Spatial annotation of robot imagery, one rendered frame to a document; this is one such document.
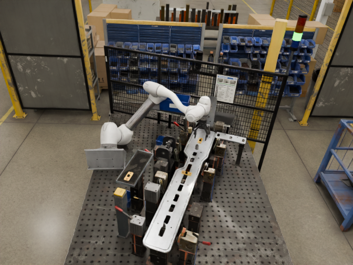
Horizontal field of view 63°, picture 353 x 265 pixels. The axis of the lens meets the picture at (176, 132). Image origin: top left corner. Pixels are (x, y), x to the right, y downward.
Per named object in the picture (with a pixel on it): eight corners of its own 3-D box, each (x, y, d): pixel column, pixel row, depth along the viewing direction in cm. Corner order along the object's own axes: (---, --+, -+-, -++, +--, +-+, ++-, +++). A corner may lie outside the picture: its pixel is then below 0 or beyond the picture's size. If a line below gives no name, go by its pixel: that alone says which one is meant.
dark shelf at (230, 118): (231, 128, 287) (232, 125, 286) (148, 110, 307) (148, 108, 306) (235, 116, 305) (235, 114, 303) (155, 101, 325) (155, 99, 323)
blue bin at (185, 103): (187, 113, 300) (188, 102, 292) (158, 109, 304) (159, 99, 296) (189, 105, 313) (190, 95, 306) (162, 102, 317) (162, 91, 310)
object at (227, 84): (233, 104, 297) (238, 77, 279) (212, 100, 302) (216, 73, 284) (234, 103, 299) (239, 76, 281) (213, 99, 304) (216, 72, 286)
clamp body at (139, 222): (143, 260, 201) (142, 228, 180) (128, 255, 203) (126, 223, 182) (148, 248, 208) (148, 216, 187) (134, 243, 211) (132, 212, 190)
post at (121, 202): (126, 238, 214) (122, 199, 188) (116, 236, 215) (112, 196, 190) (130, 231, 220) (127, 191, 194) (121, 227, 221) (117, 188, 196)
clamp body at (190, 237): (194, 277, 193) (199, 246, 172) (173, 270, 196) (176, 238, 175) (198, 263, 201) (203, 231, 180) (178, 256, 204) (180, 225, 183)
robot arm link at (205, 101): (200, 108, 256) (193, 114, 247) (202, 92, 247) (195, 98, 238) (211, 112, 251) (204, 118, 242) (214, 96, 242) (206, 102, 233)
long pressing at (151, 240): (173, 256, 173) (173, 254, 173) (138, 244, 178) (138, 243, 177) (216, 132, 282) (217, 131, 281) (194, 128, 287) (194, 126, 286)
